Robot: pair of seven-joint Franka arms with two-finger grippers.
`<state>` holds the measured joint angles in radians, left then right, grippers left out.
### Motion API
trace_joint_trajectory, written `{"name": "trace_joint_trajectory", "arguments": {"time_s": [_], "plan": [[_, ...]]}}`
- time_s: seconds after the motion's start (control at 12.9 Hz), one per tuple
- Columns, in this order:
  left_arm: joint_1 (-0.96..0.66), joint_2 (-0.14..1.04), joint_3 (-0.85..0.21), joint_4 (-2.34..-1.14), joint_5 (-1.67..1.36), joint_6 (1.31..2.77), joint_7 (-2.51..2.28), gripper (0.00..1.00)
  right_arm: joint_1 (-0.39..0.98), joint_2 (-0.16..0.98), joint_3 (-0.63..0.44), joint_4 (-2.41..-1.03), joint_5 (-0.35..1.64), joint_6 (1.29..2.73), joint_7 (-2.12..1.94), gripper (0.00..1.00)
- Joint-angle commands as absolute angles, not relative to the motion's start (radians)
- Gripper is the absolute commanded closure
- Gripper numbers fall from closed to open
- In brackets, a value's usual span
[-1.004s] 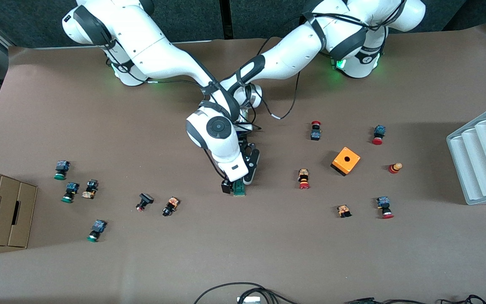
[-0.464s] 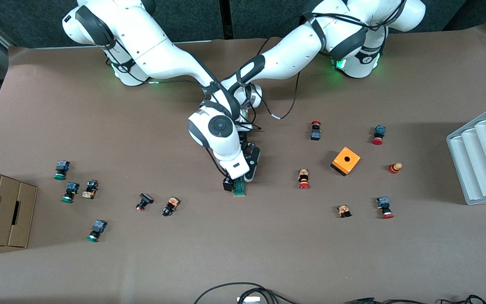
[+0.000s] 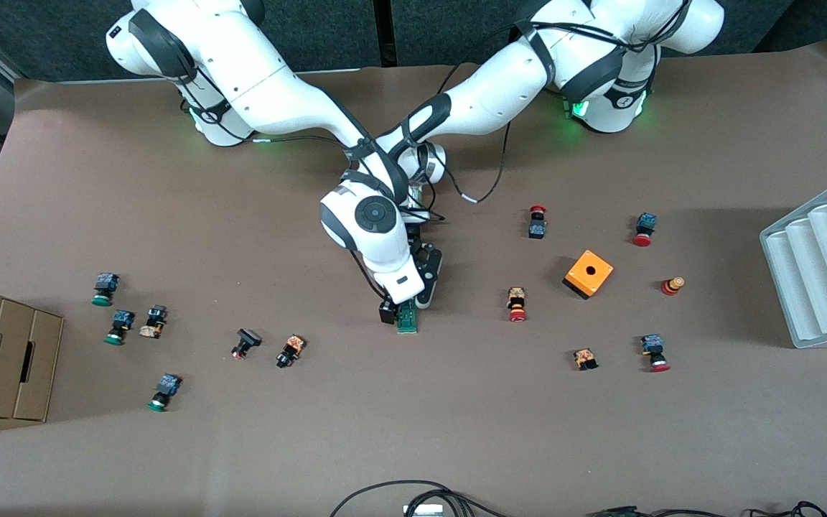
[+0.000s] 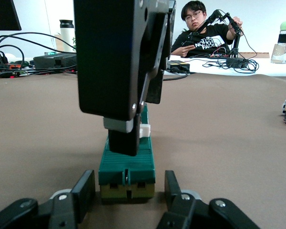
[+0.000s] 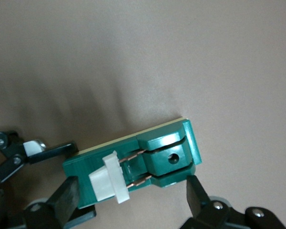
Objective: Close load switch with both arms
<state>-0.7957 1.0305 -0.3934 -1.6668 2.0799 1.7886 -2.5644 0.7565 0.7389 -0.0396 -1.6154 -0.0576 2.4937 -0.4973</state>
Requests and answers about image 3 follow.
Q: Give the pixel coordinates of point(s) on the grey ribbed plastic tray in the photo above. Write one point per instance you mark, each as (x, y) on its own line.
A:
(815, 266)

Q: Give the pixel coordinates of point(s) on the green pushbutton blue block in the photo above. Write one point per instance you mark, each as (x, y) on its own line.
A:
(120, 324)
(164, 390)
(105, 287)

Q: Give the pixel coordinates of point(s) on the black square red pushbutton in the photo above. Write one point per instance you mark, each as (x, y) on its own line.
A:
(246, 342)

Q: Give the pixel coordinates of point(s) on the brown cardboard divider box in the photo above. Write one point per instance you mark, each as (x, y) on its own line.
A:
(4, 359)

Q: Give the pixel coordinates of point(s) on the silver aluminium frame piece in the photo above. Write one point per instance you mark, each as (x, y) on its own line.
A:
(423, 511)

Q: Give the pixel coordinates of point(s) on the red mushroom button blue block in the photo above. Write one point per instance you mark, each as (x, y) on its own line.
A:
(645, 226)
(537, 228)

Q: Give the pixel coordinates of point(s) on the orange black contact block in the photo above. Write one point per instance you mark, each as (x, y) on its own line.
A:
(585, 358)

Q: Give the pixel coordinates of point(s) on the red yellow emergency stop button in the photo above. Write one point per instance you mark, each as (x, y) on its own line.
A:
(517, 304)

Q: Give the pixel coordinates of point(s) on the red mushroom button silver collar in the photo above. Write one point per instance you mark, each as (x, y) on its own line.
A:
(653, 350)

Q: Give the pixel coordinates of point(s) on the black partition post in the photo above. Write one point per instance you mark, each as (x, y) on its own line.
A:
(383, 29)

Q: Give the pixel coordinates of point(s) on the black selector orange block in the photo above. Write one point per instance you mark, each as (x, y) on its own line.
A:
(153, 321)

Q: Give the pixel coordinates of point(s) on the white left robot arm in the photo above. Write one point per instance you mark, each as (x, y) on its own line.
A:
(492, 93)

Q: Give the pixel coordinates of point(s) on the red yellow emergency stop head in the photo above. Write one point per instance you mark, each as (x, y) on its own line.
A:
(671, 286)

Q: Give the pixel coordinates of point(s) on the green load switch white slider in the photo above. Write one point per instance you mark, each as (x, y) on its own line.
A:
(409, 319)

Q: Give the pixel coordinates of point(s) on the black pushbutton orange block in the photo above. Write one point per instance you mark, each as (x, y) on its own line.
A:
(290, 350)

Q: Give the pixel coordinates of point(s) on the orange button enclosure box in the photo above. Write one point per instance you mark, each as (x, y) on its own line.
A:
(600, 274)

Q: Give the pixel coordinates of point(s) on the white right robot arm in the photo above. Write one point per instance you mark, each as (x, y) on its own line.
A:
(277, 93)

